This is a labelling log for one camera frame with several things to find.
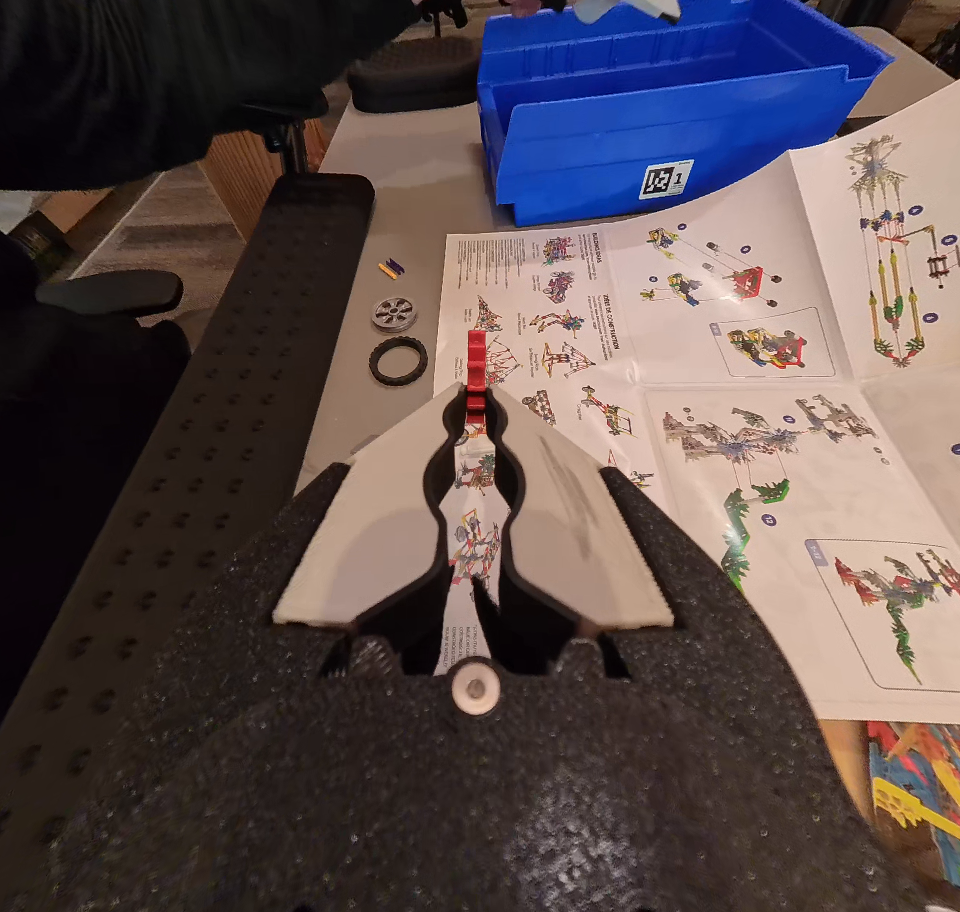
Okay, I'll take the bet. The red connector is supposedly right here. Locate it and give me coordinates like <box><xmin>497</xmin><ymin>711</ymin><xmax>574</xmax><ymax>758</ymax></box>
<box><xmin>465</xmin><ymin>329</ymin><xmax>490</xmax><ymax>414</ymax></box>

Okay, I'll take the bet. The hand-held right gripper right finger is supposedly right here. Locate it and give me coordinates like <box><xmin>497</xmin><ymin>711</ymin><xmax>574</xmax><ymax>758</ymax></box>
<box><xmin>478</xmin><ymin>384</ymin><xmax>676</xmax><ymax>631</ymax></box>

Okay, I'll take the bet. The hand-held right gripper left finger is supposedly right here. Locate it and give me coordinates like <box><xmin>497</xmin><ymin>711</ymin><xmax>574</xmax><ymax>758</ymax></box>
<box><xmin>272</xmin><ymin>381</ymin><xmax>472</xmax><ymax>630</ymax></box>

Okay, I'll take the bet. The grey wheel hub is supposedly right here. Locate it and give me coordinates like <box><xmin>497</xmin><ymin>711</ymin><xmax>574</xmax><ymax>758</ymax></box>
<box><xmin>370</xmin><ymin>294</ymin><xmax>418</xmax><ymax>335</ymax></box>

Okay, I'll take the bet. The building instruction sheet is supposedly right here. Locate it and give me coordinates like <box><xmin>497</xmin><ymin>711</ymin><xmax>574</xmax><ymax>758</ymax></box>
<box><xmin>433</xmin><ymin>75</ymin><xmax>960</xmax><ymax>725</ymax></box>

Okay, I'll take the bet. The blue plastic bin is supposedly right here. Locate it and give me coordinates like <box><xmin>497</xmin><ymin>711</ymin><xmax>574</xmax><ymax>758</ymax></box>
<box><xmin>477</xmin><ymin>0</ymin><xmax>896</xmax><ymax>228</ymax></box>

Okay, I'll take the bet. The black rubber tyre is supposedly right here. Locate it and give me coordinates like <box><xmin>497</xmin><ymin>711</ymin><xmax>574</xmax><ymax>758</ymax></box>
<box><xmin>368</xmin><ymin>336</ymin><xmax>429</xmax><ymax>389</ymax></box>

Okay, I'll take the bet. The black perforated board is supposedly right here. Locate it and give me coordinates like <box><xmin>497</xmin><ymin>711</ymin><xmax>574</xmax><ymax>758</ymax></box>
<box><xmin>0</xmin><ymin>173</ymin><xmax>376</xmax><ymax>838</ymax></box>

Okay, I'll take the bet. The black office chair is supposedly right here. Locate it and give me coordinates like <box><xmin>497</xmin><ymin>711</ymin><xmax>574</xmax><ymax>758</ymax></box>
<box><xmin>240</xmin><ymin>36</ymin><xmax>483</xmax><ymax>175</ymax></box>
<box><xmin>33</xmin><ymin>270</ymin><xmax>185</xmax><ymax>322</ymax></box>

